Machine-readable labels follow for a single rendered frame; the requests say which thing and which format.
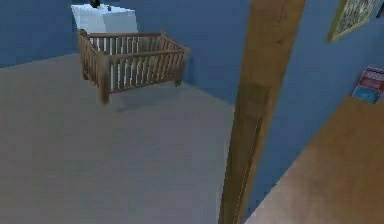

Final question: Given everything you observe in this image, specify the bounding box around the gold framed wall picture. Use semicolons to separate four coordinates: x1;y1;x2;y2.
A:
326;0;381;44

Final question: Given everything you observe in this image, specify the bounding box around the brown wooden door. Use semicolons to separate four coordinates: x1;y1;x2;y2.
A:
218;0;307;224

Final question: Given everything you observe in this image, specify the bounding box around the pink and blue book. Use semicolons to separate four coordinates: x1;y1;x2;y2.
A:
351;66;384;105

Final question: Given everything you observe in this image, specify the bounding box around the brown wooden crib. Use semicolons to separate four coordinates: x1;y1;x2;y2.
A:
77;28;191;105

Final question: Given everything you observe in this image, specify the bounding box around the white chest of drawers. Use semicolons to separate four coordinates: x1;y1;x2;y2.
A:
70;3;139;35

